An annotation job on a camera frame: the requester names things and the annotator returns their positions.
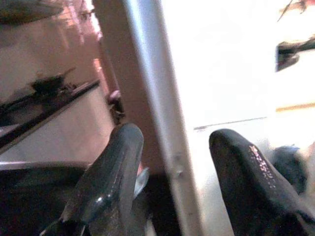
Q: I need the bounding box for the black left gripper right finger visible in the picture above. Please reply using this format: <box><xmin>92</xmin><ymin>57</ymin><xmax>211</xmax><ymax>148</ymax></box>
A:
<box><xmin>208</xmin><ymin>129</ymin><xmax>315</xmax><ymax>236</ymax></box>

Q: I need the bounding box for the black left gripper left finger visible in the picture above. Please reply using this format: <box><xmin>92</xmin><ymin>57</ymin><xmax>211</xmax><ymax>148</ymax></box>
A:
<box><xmin>39</xmin><ymin>122</ymin><xmax>145</xmax><ymax>236</ymax></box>

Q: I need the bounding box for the dark cloth bundle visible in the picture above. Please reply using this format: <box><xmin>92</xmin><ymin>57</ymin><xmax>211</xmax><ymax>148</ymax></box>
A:
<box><xmin>272</xmin><ymin>145</ymin><xmax>311</xmax><ymax>195</ymax></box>

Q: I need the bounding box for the dark hanging object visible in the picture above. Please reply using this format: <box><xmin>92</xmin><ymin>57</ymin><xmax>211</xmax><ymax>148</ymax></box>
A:
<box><xmin>275</xmin><ymin>36</ymin><xmax>315</xmax><ymax>72</ymax></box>

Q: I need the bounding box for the grey metal post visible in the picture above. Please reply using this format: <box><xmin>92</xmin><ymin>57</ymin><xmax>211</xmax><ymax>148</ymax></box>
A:
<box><xmin>120</xmin><ymin>0</ymin><xmax>210</xmax><ymax>236</ymax></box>

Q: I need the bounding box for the black wall shelf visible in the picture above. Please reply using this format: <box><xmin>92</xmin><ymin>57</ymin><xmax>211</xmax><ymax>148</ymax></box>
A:
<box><xmin>0</xmin><ymin>67</ymin><xmax>101</xmax><ymax>150</ymax></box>

